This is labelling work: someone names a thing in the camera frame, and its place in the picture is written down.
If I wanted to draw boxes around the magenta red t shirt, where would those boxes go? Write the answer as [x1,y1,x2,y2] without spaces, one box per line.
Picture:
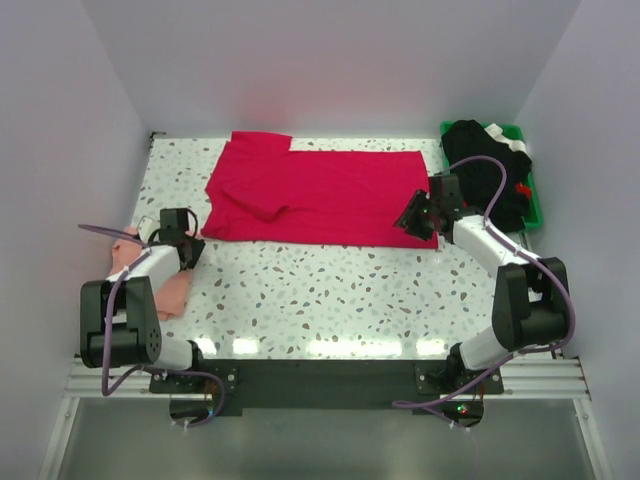
[201,131,438,249]

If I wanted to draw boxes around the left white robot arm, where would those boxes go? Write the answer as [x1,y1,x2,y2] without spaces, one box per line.
[79,207,207,396]

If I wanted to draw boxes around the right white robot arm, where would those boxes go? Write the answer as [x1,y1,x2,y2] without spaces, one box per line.
[395,174,575,393]

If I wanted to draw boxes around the black t shirt in bin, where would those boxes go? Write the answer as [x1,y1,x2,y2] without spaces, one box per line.
[441,120,532,233]

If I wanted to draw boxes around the folded peach t shirt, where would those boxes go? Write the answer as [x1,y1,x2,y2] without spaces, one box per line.
[107,227,193,321]

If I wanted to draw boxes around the red garment in bin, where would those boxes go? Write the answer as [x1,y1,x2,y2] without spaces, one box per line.
[516,183,533,200]

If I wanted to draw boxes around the white garment in bin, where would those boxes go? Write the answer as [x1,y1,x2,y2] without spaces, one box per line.
[484,123,528,154]

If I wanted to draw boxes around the green plastic bin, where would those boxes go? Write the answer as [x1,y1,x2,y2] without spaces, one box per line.
[440,121,542,233]

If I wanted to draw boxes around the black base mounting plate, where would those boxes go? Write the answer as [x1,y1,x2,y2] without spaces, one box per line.
[149,359,479,418]

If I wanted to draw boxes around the aluminium rail frame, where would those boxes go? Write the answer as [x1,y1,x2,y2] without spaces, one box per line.
[37,234,614,480]

